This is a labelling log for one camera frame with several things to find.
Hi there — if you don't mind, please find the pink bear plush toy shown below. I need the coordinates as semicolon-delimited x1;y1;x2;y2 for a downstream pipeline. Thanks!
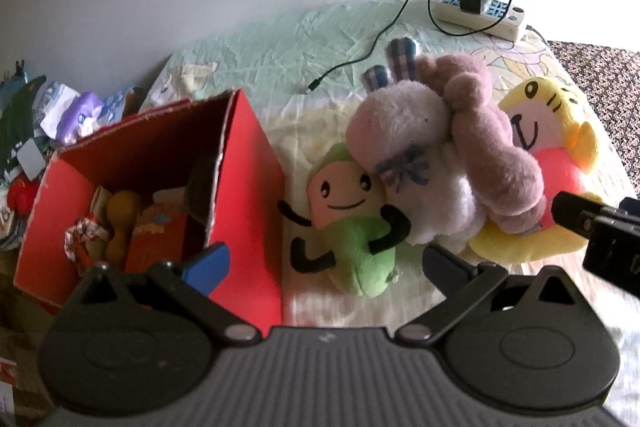
416;53;546;234

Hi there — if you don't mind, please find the yellow tiger plush toy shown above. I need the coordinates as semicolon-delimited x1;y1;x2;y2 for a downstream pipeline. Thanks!
469;77;602;265

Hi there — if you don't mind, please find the green bean plush toy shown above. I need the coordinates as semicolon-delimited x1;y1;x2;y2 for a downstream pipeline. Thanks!
277;143;411;298

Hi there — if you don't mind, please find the white bunny plush toy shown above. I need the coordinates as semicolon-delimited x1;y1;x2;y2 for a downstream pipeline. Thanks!
346;37;486;254

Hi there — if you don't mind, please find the brown bear toy in box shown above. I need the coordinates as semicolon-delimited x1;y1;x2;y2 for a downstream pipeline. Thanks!
104;191;140;268

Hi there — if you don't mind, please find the red cardboard box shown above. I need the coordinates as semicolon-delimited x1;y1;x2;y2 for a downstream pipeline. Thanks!
14;90;284;332

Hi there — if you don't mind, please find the brown patterned blanket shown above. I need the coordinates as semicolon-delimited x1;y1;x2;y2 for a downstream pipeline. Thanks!
549;41;640;193

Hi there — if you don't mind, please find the blue checked box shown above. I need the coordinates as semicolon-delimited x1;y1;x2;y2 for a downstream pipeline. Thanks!
98;87;144;127

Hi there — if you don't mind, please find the red plush ball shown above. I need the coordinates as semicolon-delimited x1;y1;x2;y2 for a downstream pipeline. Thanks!
6;173;39;219

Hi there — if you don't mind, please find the purple tissue pack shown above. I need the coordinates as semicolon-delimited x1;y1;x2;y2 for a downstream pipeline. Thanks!
56;91;103;145

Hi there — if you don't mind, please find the white power strip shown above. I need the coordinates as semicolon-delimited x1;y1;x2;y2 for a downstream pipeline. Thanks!
430;0;526;42

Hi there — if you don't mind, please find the dark green cloth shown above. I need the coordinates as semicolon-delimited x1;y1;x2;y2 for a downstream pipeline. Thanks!
1;75;47;178

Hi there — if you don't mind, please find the green patterned bed sheet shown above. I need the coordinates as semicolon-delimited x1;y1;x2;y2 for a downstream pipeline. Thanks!
141;0;639;333

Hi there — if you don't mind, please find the black charging cable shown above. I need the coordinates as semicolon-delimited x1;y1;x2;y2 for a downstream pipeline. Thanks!
305;0;514;96

